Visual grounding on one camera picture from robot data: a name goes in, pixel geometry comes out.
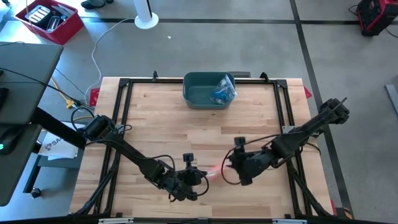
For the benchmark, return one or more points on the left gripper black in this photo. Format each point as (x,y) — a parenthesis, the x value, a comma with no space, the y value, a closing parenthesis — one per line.
(186,183)

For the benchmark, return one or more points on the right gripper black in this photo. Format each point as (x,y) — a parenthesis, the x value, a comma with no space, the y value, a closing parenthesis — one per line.
(252,165)

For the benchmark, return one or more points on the orange elastic bandage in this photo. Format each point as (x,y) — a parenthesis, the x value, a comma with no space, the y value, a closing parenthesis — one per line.
(214,171)

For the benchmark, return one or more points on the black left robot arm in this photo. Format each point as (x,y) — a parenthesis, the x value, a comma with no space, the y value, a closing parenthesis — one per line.
(130,152)

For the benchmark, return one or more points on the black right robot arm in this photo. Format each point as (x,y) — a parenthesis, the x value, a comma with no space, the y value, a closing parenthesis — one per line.
(304,133)

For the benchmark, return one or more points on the silver mounting plate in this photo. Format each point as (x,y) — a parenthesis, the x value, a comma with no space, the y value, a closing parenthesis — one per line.
(287,129)

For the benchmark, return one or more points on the dark teal plastic bin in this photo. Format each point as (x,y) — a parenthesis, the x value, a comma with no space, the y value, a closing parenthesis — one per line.
(196,93)

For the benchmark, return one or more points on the grey desk foot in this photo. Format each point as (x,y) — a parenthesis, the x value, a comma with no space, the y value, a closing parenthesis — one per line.
(62,163)

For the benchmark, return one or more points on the white printed papers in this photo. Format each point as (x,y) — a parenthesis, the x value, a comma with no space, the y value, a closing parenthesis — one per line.
(59,146)

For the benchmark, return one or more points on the grey metal bar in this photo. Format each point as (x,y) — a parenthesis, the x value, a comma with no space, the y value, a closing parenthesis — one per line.
(392,96)

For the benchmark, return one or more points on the black desk support beam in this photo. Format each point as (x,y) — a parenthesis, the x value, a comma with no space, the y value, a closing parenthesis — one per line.
(56,126)

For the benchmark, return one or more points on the black caster wheel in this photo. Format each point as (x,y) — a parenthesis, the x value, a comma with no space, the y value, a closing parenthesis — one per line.
(35,193)

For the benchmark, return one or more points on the dark grey desk panel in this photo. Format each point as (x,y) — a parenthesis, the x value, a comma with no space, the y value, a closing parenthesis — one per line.
(15,180)

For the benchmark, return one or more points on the red and black equipment case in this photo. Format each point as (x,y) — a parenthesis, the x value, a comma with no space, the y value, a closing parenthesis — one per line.
(373,15)

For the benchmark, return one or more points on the black computer mouse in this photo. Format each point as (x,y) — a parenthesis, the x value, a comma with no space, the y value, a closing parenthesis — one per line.
(11,140)

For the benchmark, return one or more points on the red plastic crate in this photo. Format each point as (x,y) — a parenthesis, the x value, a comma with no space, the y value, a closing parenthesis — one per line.
(66,31)

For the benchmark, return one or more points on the person's shoe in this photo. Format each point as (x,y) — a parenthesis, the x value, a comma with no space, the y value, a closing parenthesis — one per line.
(93,3)

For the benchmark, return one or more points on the grey desk top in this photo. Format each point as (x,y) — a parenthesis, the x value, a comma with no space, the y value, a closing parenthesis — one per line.
(31,56)

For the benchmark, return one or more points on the white ribbed device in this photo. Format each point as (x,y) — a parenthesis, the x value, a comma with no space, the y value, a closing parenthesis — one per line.
(38,14)

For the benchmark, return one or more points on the white edge bracket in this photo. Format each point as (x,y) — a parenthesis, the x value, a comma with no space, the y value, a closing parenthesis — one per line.
(115,221)
(289,221)

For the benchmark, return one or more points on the black aluminium table frame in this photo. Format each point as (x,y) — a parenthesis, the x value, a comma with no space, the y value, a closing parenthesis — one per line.
(161,81)

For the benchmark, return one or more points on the white pedestal tower fan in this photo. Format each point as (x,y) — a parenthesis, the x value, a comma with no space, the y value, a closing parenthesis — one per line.
(146,22)

